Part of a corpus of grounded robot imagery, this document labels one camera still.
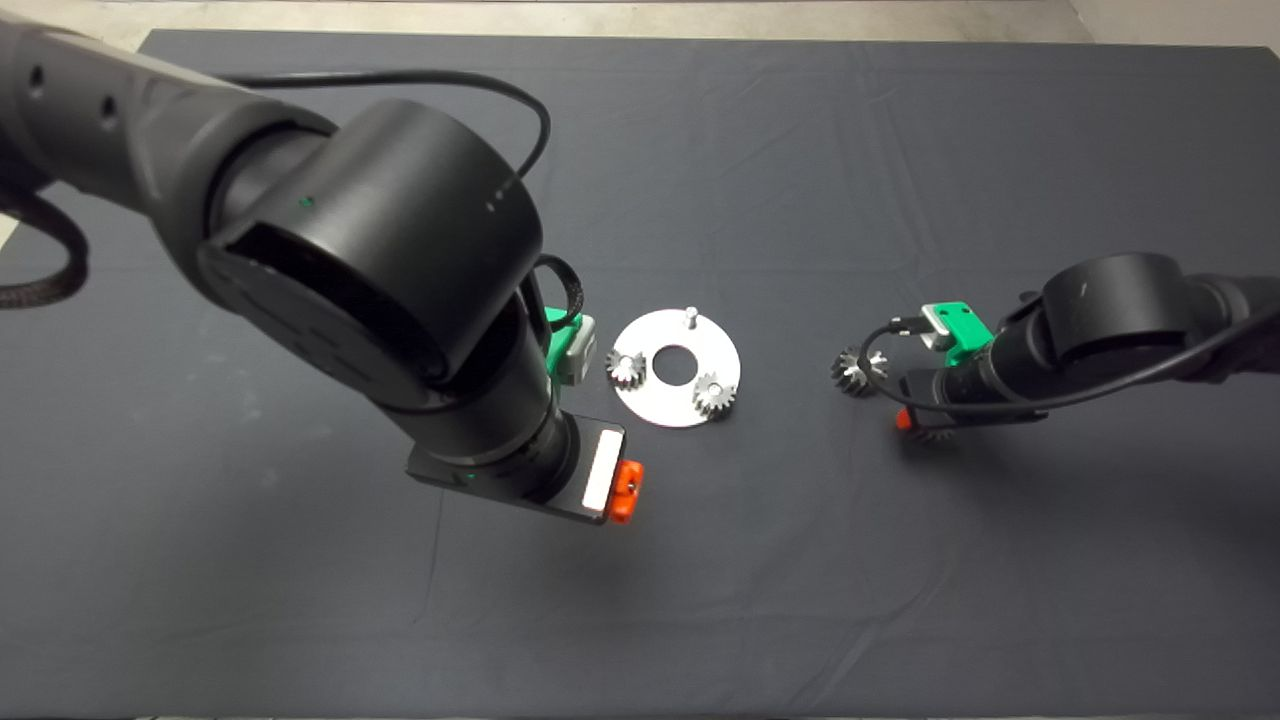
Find thin black left cable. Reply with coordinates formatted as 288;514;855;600
225;68;586;331

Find left green camera mount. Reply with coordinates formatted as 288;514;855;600
543;305;586;376

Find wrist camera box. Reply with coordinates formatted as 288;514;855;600
918;305;959;351
562;315;598;386

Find round metal plate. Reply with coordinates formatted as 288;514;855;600
612;308;743;428

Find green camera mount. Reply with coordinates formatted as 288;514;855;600
543;305;586;376
925;302;996;366

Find black braided cable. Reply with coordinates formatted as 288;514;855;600
0;185;91;311

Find larger steel bevel gear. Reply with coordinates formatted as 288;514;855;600
830;345;890;398

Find dark table cloth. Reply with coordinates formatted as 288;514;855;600
0;27;1280;716

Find right green camera mount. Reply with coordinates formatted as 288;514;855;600
925;302;996;366

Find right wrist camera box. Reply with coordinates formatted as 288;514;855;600
918;305;959;351

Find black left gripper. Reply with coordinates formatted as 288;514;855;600
405;412;644;526

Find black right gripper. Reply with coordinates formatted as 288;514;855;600
895;368;1051;433

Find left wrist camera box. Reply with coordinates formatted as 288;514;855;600
562;315;598;386

